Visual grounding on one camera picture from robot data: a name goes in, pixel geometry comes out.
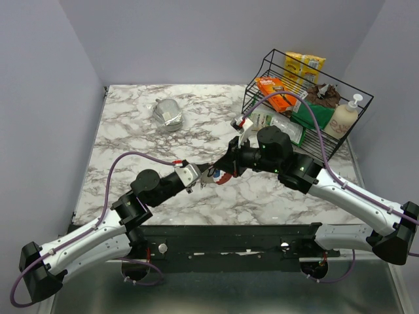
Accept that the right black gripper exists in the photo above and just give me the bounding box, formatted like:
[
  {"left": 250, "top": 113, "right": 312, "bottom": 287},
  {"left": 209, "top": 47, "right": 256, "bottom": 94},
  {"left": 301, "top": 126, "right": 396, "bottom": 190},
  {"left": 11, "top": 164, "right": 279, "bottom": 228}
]
[{"left": 213, "top": 135, "right": 280, "bottom": 178}]

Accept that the black wire rack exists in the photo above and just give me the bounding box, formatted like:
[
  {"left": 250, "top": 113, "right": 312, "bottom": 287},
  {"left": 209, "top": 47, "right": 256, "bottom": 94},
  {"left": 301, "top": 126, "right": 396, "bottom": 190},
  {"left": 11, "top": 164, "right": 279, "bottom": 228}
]
[{"left": 242, "top": 48, "right": 374, "bottom": 159}]

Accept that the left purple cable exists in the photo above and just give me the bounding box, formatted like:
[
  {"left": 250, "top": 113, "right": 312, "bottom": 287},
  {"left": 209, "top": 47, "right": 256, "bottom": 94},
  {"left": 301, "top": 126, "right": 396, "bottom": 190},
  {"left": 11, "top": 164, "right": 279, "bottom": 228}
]
[{"left": 9, "top": 152, "right": 181, "bottom": 308}]

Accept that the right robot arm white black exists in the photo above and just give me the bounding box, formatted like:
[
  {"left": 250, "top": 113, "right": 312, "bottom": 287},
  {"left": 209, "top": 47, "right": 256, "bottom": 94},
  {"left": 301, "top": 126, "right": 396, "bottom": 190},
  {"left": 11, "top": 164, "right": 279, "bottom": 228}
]
[{"left": 214, "top": 126, "right": 418, "bottom": 265}]

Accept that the silver foil pouch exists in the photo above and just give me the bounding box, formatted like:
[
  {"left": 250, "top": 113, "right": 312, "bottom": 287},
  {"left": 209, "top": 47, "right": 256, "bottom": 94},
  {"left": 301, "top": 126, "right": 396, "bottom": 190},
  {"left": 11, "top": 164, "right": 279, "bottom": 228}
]
[{"left": 153, "top": 98, "right": 184, "bottom": 131}]

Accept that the orange razor box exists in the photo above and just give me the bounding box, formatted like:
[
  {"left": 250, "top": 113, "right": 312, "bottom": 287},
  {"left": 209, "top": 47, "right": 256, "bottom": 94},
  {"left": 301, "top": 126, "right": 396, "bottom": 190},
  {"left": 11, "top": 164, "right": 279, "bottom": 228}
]
[{"left": 255, "top": 77, "right": 296, "bottom": 113}]

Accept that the yellow snack packet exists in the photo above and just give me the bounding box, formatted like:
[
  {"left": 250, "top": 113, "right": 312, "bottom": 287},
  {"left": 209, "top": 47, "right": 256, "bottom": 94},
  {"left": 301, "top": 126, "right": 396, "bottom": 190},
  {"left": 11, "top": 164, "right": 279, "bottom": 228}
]
[{"left": 284, "top": 52, "right": 326, "bottom": 90}]

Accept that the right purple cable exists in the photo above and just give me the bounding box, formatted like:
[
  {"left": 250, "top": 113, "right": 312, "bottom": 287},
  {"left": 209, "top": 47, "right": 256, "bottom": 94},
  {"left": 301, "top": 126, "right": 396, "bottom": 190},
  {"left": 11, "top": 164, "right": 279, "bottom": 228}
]
[{"left": 240, "top": 91, "right": 419, "bottom": 284}]

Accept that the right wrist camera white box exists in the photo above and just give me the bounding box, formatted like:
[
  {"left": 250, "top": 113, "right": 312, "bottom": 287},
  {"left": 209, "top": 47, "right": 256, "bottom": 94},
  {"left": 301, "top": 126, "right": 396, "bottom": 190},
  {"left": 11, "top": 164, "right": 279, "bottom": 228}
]
[{"left": 230, "top": 116, "right": 253, "bottom": 148}]

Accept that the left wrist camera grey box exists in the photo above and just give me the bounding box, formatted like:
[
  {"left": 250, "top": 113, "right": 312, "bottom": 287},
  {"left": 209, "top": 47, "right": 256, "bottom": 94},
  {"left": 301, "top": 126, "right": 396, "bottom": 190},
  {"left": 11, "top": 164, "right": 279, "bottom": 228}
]
[{"left": 174, "top": 164, "right": 202, "bottom": 194}]

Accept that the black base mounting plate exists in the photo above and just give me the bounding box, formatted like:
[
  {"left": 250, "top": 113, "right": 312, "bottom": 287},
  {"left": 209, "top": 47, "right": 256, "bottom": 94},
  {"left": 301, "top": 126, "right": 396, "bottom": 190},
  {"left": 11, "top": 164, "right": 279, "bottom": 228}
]
[{"left": 67, "top": 224, "right": 361, "bottom": 274}]

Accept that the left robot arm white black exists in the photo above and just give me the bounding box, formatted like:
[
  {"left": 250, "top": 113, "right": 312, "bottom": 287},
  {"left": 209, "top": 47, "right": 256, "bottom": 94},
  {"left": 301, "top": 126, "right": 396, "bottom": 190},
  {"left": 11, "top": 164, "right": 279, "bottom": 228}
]
[{"left": 19, "top": 161, "right": 210, "bottom": 305}]

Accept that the brown green chocolate bag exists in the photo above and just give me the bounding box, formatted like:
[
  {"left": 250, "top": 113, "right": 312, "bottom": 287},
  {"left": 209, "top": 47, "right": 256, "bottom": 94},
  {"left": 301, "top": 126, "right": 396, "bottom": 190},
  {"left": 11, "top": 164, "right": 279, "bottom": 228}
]
[{"left": 290, "top": 84, "right": 341, "bottom": 130}]

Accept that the cream lotion pump bottle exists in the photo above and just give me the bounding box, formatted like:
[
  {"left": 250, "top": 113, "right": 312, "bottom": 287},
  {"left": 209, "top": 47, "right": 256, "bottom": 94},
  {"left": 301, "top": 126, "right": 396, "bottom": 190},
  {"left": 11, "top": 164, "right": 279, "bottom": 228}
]
[{"left": 323, "top": 94, "right": 363, "bottom": 139}]

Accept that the red carabiner keyring with chain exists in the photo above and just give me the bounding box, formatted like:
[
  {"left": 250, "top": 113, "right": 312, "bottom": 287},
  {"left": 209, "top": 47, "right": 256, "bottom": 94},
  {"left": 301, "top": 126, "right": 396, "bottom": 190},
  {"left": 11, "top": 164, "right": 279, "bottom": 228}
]
[{"left": 200, "top": 168, "right": 232, "bottom": 188}]

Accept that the green white wipes pack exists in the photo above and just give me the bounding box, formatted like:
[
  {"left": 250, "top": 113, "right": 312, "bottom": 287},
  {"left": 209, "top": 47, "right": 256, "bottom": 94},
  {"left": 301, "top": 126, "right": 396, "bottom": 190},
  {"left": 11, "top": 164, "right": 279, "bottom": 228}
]
[{"left": 248, "top": 105, "right": 306, "bottom": 147}]

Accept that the purple cable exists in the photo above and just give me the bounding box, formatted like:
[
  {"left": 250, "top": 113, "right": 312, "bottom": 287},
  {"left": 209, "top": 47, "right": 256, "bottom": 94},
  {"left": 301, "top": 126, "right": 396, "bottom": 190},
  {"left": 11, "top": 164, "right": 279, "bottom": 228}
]
[
  {"left": 9, "top": 152, "right": 181, "bottom": 308},
  {"left": 240, "top": 91, "right": 419, "bottom": 284}
]

